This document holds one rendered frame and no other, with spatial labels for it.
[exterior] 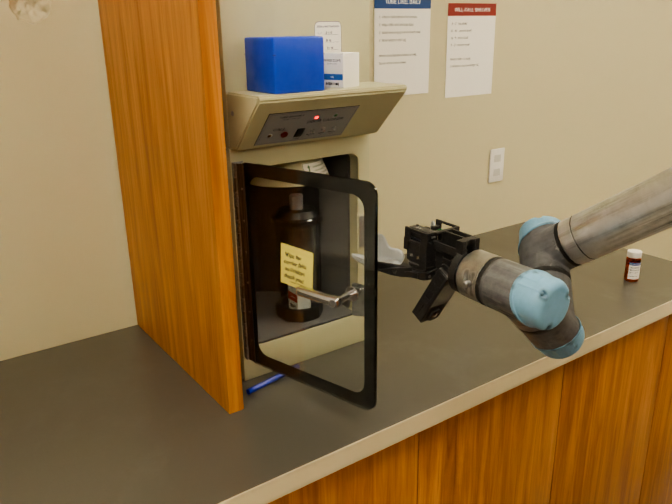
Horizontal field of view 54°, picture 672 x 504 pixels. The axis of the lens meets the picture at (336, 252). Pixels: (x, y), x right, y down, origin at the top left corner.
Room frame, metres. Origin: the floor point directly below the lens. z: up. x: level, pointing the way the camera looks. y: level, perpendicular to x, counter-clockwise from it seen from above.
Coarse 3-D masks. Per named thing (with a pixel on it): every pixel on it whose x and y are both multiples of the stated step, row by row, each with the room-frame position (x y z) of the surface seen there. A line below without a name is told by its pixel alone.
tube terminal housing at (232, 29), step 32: (224, 0) 1.18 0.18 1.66; (256, 0) 1.21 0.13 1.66; (288, 0) 1.25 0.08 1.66; (320, 0) 1.29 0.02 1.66; (352, 0) 1.33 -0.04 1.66; (224, 32) 1.18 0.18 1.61; (256, 32) 1.21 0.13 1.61; (288, 32) 1.25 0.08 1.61; (352, 32) 1.33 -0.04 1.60; (224, 64) 1.17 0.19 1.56; (224, 96) 1.18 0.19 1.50; (224, 128) 1.18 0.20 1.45; (256, 160) 1.20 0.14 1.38; (288, 160) 1.24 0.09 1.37; (352, 160) 1.37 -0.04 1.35
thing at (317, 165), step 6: (294, 162) 1.29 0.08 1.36; (300, 162) 1.30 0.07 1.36; (306, 162) 1.30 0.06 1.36; (312, 162) 1.31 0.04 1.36; (318, 162) 1.33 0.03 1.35; (294, 168) 1.29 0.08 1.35; (300, 168) 1.29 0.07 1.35; (306, 168) 1.30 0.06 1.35; (312, 168) 1.30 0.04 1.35; (318, 168) 1.32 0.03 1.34; (324, 168) 1.34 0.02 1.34
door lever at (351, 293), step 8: (296, 288) 1.01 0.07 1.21; (304, 288) 1.00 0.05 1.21; (312, 288) 1.00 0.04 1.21; (352, 288) 0.99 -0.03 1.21; (304, 296) 1.00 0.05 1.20; (312, 296) 0.99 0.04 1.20; (320, 296) 0.98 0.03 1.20; (328, 296) 0.97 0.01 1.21; (336, 296) 0.97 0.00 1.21; (344, 296) 0.97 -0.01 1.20; (352, 296) 0.99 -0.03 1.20; (328, 304) 0.97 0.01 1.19; (336, 304) 0.96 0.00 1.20
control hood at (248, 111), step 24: (240, 96) 1.13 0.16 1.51; (264, 96) 1.09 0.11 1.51; (288, 96) 1.11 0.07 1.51; (312, 96) 1.14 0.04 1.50; (336, 96) 1.17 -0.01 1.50; (360, 96) 1.20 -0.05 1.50; (384, 96) 1.24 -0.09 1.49; (240, 120) 1.13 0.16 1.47; (264, 120) 1.12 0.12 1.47; (360, 120) 1.27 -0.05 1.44; (384, 120) 1.31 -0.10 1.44; (240, 144) 1.14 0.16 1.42
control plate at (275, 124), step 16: (288, 112) 1.14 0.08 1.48; (304, 112) 1.16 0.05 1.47; (320, 112) 1.18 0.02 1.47; (336, 112) 1.21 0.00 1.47; (352, 112) 1.23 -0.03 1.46; (272, 128) 1.15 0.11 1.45; (288, 128) 1.17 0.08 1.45; (320, 128) 1.22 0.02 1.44; (336, 128) 1.25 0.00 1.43; (256, 144) 1.16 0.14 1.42
